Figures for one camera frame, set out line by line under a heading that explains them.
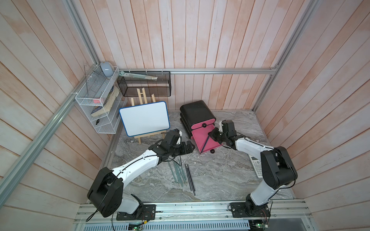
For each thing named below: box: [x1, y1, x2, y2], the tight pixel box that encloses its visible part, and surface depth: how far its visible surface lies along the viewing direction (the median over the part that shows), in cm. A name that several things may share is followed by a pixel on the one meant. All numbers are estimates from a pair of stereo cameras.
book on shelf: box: [90, 85, 120, 117], surface depth 83 cm
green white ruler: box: [118, 71, 159, 80], surface depth 92 cm
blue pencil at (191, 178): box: [185, 161, 197, 196], surface depth 87 cm
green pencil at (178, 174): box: [172, 162, 184, 188], surface depth 87 cm
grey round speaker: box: [100, 61, 115, 78], surface depth 84 cm
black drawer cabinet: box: [179, 100, 217, 137], surface depth 100 cm
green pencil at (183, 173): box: [179, 161, 188, 186], surface depth 88 cm
